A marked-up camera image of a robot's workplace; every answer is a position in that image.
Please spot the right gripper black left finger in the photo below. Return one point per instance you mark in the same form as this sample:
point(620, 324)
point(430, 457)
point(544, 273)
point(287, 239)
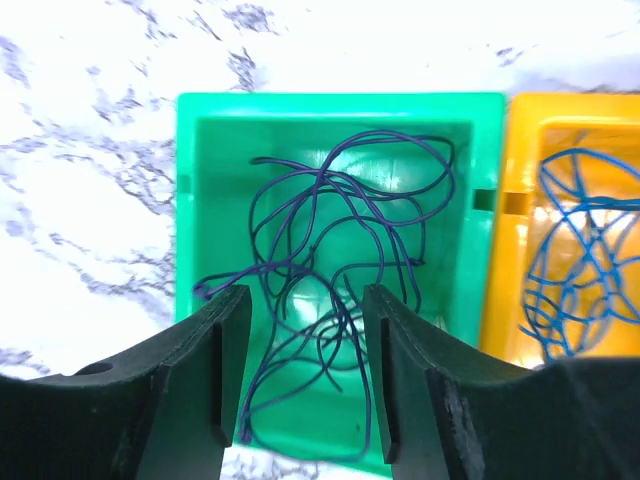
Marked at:
point(163, 409)

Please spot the green plastic bin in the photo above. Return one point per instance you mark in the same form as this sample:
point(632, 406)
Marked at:
point(309, 198)

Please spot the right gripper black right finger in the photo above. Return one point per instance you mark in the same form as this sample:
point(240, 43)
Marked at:
point(448, 411)

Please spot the yellow plastic bin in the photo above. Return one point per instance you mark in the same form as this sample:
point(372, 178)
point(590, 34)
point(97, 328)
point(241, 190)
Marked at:
point(564, 273)

